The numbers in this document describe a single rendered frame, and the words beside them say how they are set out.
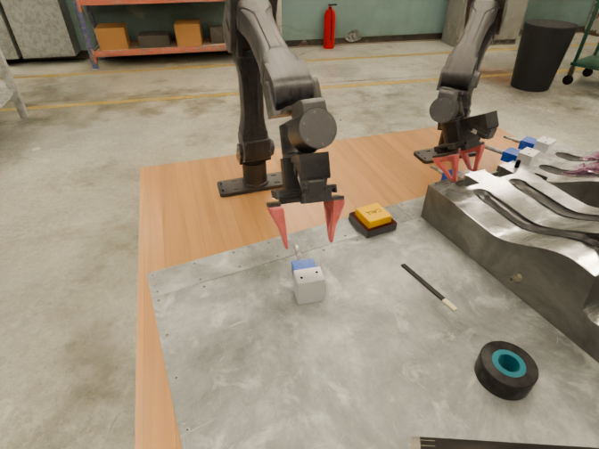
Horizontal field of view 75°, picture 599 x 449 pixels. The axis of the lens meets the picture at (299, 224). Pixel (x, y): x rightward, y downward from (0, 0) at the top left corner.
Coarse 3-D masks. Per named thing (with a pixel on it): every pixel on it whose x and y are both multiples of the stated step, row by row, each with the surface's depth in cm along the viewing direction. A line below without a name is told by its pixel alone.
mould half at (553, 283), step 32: (448, 192) 85; (512, 192) 86; (544, 192) 86; (448, 224) 85; (480, 224) 77; (512, 224) 77; (544, 224) 76; (576, 224) 74; (480, 256) 79; (512, 256) 72; (544, 256) 66; (576, 256) 62; (512, 288) 74; (544, 288) 67; (576, 288) 62; (576, 320) 63
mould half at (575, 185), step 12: (564, 144) 112; (540, 156) 107; (552, 156) 107; (528, 168) 101; (540, 168) 101; (564, 168) 101; (552, 180) 96; (564, 180) 94; (576, 180) 92; (588, 180) 89; (576, 192) 92; (588, 192) 90; (588, 204) 91
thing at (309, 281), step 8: (296, 248) 79; (296, 256) 78; (296, 264) 74; (304, 264) 74; (312, 264) 74; (296, 272) 70; (304, 272) 70; (312, 272) 70; (320, 272) 70; (296, 280) 69; (304, 280) 69; (312, 280) 69; (320, 280) 69; (296, 288) 70; (304, 288) 69; (312, 288) 70; (320, 288) 70; (296, 296) 72; (304, 296) 70; (312, 296) 71; (320, 296) 71
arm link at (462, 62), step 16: (480, 0) 97; (496, 0) 95; (480, 16) 95; (464, 32) 95; (480, 32) 93; (496, 32) 103; (464, 48) 93; (448, 64) 92; (464, 64) 91; (448, 80) 93; (464, 80) 91
